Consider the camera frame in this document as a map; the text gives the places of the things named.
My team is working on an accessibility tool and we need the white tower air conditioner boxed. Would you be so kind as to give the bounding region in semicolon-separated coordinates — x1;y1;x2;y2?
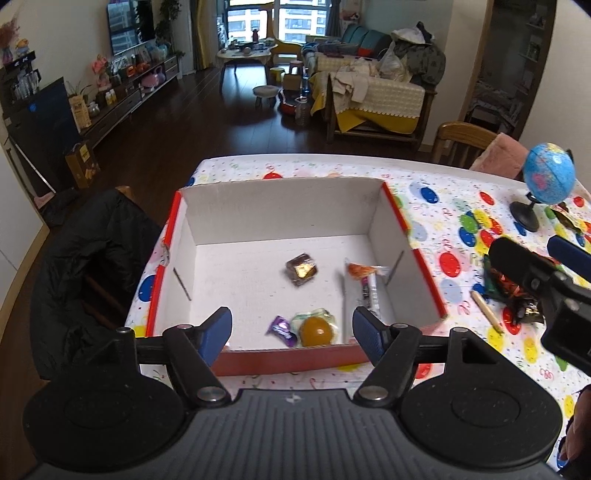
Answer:
177;0;194;77

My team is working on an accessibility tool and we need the round coffee table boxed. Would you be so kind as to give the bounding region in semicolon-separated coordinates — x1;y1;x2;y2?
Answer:
217;39;278;88

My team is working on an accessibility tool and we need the sofa with cream cover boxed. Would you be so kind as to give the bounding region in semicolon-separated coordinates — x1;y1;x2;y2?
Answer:
302;23;437;149

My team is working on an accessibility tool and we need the wooden chair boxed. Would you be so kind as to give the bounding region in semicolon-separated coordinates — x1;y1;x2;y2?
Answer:
431;121;500;169

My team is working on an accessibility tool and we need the orange clear snack packet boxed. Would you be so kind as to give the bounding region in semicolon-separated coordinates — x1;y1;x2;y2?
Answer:
345;261;392;311

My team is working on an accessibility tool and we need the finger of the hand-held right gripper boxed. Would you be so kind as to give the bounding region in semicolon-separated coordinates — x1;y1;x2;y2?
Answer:
488;237;573;297
548;235;591;269

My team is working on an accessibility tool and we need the blue desk globe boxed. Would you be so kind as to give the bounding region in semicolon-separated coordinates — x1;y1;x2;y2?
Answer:
510;143;576;233

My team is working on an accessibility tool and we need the black cabinet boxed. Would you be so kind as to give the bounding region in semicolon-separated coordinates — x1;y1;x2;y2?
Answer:
0;51;83;204

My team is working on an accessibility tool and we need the pink cushion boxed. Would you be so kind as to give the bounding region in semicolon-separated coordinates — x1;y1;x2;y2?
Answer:
469;132;530;182

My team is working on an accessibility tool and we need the brown paper bag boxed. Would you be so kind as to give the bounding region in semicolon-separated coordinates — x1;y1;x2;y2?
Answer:
65;141;101;190

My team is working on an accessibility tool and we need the brown gold candy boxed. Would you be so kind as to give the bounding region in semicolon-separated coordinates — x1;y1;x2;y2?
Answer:
285;252;320;287

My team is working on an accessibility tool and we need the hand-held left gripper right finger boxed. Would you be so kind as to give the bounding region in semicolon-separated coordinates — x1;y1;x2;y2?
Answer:
352;307;485;408

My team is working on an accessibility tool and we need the television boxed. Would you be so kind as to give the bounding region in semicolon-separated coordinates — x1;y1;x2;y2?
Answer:
107;0;156;57

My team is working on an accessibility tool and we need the purple candy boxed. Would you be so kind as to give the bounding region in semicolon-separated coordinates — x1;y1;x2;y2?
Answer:
266;315;299;348

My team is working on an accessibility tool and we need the green yellow snack packet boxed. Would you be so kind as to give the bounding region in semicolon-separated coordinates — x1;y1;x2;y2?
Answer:
545;205;588;234

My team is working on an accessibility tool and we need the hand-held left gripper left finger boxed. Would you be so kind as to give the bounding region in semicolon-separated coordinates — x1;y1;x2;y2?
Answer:
105;307;233;409

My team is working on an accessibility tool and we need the small round stool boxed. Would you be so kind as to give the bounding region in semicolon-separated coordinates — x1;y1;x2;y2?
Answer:
253;85;279;110

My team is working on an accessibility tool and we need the pile of clothes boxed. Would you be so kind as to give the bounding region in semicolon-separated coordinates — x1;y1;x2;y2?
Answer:
379;21;448;86

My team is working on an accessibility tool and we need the TV cabinet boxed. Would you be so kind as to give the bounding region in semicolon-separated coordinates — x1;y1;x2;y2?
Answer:
69;53;181;148

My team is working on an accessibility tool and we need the yellow chair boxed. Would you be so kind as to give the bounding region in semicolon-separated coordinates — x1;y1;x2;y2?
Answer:
271;38;306;65

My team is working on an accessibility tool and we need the beige stick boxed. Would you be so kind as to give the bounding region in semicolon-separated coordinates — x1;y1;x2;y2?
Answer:
470;291;505;334

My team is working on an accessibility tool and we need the red cardboard box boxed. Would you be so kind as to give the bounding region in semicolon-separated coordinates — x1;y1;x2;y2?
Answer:
144;179;448;378

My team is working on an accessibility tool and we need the black jacket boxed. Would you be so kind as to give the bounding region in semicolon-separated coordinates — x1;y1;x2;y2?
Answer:
30;187;165;380

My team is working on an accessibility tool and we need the flower vase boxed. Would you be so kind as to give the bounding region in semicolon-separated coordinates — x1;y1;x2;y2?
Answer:
0;11;23;65

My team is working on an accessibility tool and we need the balloon printed tablecloth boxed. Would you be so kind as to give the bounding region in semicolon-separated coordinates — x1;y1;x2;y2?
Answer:
124;154;591;462

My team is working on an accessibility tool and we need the window curtain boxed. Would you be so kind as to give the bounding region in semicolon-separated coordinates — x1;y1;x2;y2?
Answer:
329;0;345;38
191;0;218;72

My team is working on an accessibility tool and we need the potted plant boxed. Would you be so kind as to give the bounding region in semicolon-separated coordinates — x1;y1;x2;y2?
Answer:
154;0;185;58

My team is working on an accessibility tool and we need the orange jelly cup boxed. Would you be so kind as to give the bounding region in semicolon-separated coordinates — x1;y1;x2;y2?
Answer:
291;310;343;348

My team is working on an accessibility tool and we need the person's right forearm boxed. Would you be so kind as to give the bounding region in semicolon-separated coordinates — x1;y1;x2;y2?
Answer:
556;383;591;478

